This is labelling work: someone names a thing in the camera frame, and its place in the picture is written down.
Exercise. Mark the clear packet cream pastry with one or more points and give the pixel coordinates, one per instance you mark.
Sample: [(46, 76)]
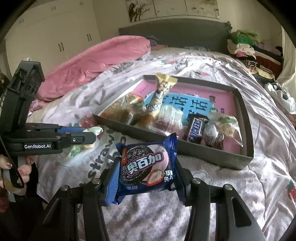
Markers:
[(168, 121)]

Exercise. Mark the pile of folded clothes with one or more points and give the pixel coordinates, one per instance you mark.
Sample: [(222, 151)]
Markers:
[(260, 58)]

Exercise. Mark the dark grey headboard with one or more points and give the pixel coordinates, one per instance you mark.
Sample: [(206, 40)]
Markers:
[(181, 33)]

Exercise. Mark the orange yellow cracker packet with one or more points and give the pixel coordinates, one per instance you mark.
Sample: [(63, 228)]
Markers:
[(122, 110)]

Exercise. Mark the pink and blue book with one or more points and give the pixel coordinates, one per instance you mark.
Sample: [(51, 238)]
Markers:
[(193, 99)]

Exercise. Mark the yellow brown snack bar packet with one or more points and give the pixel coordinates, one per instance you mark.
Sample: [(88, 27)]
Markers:
[(164, 85)]

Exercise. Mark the ink painting wall poster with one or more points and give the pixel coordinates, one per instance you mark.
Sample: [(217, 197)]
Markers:
[(142, 10)]

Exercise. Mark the green patterned candy packet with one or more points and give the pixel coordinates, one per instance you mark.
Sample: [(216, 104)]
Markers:
[(139, 107)]

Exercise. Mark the clear packet green brown snack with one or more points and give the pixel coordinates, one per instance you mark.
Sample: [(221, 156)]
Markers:
[(144, 119)]

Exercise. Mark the light green plastic snack bag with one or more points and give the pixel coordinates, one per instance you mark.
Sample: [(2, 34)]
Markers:
[(75, 154)]

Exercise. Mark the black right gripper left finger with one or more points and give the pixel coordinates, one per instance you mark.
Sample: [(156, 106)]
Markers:
[(109, 183)]

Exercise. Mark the white curtain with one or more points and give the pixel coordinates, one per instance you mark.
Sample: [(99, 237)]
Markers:
[(287, 76)]

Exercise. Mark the clear bag of mixed snacks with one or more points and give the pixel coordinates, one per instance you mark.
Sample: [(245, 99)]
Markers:
[(219, 127)]

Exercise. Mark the white wardrobe with handles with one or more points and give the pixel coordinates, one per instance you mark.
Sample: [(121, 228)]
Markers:
[(52, 33)]

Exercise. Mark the Snickers chocolate bar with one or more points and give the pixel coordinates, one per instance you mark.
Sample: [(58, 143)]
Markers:
[(194, 133)]

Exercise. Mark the left hand painted nails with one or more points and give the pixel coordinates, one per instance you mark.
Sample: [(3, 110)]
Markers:
[(19, 175)]

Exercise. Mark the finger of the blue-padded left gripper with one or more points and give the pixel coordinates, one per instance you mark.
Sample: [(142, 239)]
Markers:
[(72, 130)]

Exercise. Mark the blue Oreo strawberry cookie packet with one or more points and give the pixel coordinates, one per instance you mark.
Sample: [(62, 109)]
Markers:
[(146, 167)]

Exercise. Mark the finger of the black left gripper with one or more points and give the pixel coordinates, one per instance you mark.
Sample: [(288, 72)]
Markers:
[(82, 138)]

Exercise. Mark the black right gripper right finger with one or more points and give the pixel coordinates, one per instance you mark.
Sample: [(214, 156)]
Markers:
[(183, 182)]

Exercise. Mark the white plastic bag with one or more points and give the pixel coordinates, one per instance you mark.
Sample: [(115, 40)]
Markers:
[(281, 95)]

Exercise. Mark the pink blanket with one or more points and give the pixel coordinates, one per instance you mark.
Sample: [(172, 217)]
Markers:
[(87, 65)]

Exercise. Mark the dark shallow cardboard box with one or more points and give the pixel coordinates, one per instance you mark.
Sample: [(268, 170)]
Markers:
[(201, 151)]

